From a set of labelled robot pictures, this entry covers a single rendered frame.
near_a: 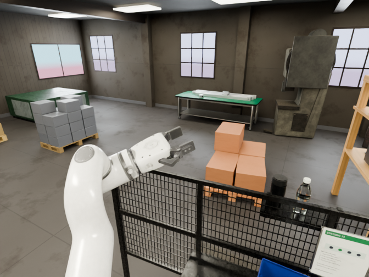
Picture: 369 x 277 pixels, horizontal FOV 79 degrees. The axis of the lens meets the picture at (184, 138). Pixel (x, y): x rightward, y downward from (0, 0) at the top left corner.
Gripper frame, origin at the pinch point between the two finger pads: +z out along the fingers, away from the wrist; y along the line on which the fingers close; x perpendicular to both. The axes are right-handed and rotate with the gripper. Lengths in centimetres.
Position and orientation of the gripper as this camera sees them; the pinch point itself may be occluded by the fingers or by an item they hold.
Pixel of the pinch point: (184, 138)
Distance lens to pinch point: 64.5
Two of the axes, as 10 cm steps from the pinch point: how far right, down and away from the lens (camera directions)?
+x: 2.5, 7.9, 5.5
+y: -3.8, -4.5, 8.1
